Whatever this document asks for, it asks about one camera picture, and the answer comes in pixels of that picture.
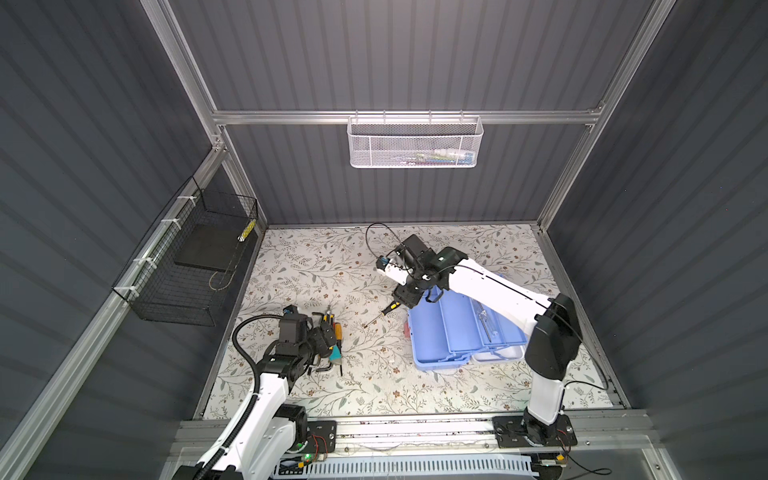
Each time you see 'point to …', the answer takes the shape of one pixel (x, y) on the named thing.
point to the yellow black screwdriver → (385, 311)
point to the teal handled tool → (335, 353)
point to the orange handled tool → (338, 334)
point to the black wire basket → (183, 271)
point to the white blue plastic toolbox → (448, 329)
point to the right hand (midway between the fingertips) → (404, 290)
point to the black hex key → (329, 366)
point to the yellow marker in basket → (247, 231)
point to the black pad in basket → (214, 247)
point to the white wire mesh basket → (415, 142)
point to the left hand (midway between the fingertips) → (319, 334)
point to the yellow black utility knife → (328, 317)
